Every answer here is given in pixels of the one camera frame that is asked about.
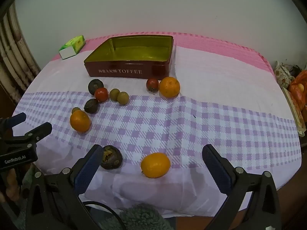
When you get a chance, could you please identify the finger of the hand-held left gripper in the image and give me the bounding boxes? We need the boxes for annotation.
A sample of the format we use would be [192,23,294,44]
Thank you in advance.
[0,112,27,135]
[0,122,53,149]

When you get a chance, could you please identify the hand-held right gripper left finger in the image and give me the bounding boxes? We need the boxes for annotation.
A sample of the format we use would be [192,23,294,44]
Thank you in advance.
[25,144,104,230]

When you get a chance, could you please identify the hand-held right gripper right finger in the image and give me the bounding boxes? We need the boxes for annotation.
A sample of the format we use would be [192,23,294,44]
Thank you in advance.
[202,144,282,230]

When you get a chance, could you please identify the dark round dried fruit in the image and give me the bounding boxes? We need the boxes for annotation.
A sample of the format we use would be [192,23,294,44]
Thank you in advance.
[84,99,99,114]
[88,79,104,96]
[100,145,123,170]

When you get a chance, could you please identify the orange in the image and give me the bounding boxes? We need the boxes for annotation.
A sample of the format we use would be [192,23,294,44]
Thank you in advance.
[70,110,92,133]
[140,153,171,179]
[159,76,180,99]

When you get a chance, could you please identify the gold metal tin box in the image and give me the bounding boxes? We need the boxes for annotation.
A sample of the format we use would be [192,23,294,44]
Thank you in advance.
[84,35,174,79]

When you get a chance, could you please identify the red tomato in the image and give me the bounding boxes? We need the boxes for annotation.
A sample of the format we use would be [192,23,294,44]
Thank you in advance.
[94,87,109,102]
[146,77,160,92]

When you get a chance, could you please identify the person's left hand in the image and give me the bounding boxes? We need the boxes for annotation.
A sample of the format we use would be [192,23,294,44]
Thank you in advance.
[0,169,22,204]

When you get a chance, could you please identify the pink purple checked sheet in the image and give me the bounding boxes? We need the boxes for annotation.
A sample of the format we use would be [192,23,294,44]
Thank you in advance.
[12,32,303,217]

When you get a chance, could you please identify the beige curved pipes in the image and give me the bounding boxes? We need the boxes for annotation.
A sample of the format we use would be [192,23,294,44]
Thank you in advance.
[0,7,41,94]

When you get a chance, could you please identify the grey fluffy cloth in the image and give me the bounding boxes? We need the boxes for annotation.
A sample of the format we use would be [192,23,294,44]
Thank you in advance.
[96,204,174,230]

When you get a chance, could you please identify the green kiwi left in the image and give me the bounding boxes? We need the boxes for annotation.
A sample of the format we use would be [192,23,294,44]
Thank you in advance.
[109,89,120,102]

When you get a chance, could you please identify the green kiwi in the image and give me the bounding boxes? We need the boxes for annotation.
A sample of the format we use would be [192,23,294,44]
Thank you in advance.
[109,89,120,102]
[117,91,130,106]

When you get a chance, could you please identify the green kiwi right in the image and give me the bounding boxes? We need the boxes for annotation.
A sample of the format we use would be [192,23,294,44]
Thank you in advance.
[117,91,130,106]

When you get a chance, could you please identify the green white tissue pack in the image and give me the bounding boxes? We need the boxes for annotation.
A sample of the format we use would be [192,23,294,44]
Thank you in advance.
[59,35,86,60]

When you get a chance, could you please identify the orange plastic bag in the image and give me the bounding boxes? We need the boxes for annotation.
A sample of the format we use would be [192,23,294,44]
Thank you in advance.
[289,70,307,125]

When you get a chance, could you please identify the black cable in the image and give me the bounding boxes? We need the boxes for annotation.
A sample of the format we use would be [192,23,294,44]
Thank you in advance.
[83,201,127,230]

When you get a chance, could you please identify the pale wooden frame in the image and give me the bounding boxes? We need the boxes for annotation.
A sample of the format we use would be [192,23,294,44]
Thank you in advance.
[282,87,307,137]

